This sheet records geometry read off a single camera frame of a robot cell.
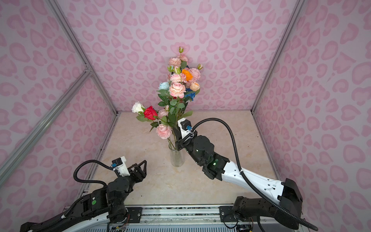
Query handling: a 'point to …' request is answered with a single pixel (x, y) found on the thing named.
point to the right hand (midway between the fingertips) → (174, 126)
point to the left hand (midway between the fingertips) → (144, 162)
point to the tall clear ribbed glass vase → (177, 158)
